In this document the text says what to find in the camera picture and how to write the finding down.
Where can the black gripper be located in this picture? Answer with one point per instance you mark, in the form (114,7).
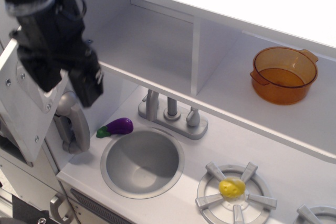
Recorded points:
(50,40)

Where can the white toy microwave door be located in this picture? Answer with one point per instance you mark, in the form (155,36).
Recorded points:
(26,110)

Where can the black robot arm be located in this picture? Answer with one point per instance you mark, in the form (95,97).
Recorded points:
(50,40)

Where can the purple toy eggplant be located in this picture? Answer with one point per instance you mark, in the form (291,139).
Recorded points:
(119,126)

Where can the grey round sink basin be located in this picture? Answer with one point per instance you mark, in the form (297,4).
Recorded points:
(143,164)

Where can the grey toy faucet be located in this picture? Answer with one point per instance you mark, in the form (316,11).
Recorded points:
(166,112)

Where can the white toy kitchen shelf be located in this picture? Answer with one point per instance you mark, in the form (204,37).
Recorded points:
(214,76)

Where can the yellow toy potato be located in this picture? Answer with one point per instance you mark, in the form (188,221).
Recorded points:
(231,187)

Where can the orange transparent plastic pot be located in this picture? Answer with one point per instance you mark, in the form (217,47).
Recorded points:
(283,75)

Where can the grey stove burner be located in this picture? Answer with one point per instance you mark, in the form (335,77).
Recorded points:
(254,206)
(316,214)

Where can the grey toy wall phone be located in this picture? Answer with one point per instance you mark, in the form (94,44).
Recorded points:
(72,124)

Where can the grey oven door handle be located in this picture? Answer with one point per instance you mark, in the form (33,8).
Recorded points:
(60,210)

